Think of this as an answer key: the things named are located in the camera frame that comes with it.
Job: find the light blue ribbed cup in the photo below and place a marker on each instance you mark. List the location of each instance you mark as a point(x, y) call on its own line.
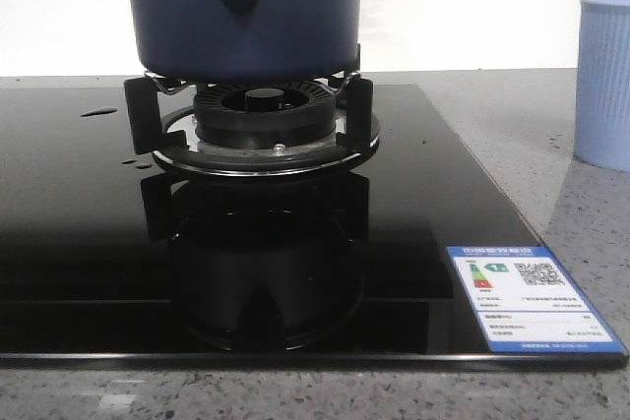
point(602, 89)

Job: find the black right pot support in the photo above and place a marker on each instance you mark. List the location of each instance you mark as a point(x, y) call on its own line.
point(163, 123)

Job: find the dark blue cooking pot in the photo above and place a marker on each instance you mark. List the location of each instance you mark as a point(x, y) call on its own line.
point(246, 41)

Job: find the black right burner head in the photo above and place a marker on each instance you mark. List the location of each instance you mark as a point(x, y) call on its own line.
point(258, 117)

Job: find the blue energy label sticker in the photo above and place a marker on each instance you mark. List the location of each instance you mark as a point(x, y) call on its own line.
point(525, 302)

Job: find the black glass gas cooktop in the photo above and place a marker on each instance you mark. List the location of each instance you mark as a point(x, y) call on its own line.
point(107, 261)

